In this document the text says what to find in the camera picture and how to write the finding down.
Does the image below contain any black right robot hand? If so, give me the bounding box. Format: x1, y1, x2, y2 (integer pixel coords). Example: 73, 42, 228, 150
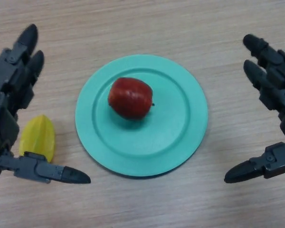
224, 34, 285, 184

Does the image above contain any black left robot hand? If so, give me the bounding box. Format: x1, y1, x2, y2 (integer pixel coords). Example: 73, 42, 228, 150
0, 23, 91, 185

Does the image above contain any green round plate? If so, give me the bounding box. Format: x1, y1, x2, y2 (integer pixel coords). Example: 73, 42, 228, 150
75, 54, 209, 178

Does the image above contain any red apple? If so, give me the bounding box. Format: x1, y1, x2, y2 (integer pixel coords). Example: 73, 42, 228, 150
108, 77, 155, 121

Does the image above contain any yellow starfruit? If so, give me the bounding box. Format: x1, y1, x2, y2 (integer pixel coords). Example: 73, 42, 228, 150
19, 114, 57, 162

